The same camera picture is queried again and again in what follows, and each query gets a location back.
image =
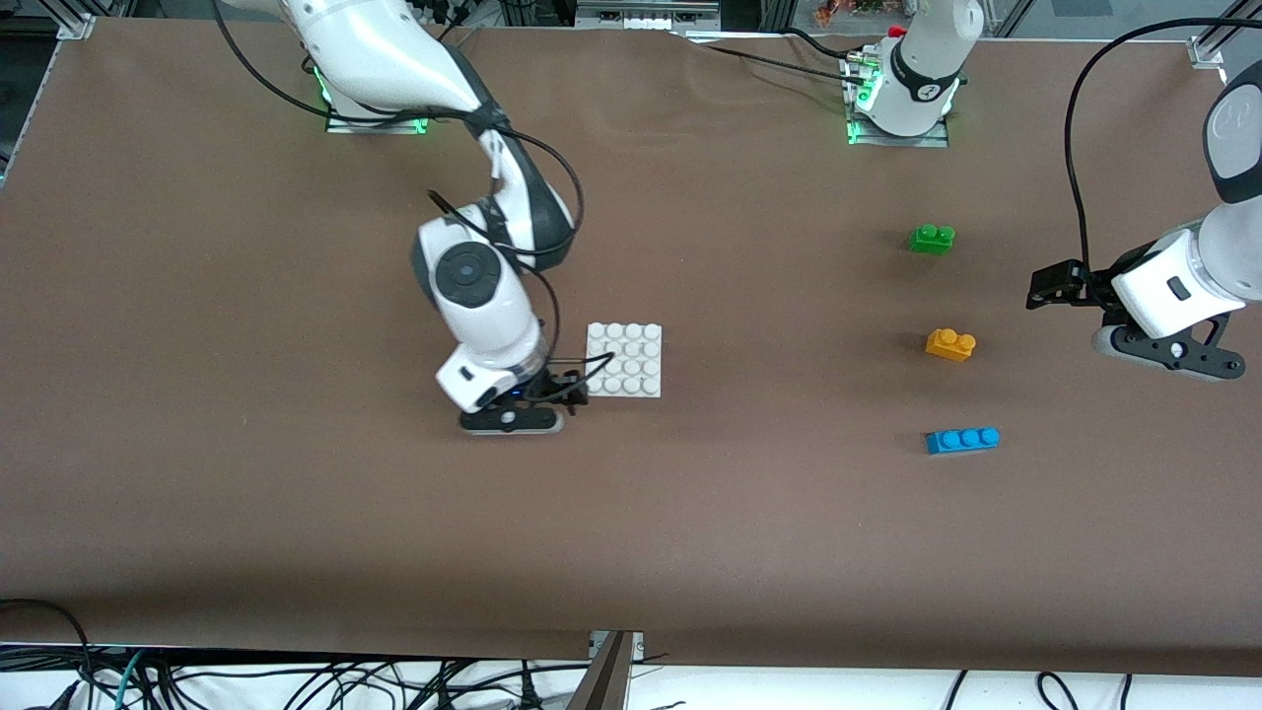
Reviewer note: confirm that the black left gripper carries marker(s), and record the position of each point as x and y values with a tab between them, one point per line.
1092	287

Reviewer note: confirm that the blue three-stud block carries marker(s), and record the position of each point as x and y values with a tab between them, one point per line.
961	441

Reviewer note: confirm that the aluminium frame profile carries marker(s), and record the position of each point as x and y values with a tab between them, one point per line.
1223	35
77	22

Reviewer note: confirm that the silver metal bracket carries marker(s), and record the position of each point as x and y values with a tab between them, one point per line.
599	646

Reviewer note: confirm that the table cover sheet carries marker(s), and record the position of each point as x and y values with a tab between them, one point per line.
631	542

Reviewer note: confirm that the orange objects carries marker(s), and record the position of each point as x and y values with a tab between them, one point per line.
833	10

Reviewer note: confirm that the white box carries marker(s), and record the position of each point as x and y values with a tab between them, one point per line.
641	18

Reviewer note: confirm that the white studded base plate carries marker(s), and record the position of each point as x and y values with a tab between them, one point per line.
631	345

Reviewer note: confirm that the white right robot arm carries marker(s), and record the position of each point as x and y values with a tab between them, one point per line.
394	59

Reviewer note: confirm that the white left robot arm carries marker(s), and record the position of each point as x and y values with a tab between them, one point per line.
917	79

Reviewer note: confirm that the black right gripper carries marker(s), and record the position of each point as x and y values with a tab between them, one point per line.
554	385

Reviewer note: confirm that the yellow two-stud block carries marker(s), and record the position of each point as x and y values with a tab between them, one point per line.
948	347

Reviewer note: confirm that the dark metal post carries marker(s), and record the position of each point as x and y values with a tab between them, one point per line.
603	685

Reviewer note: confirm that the green two-stud block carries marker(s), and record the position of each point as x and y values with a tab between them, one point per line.
931	242

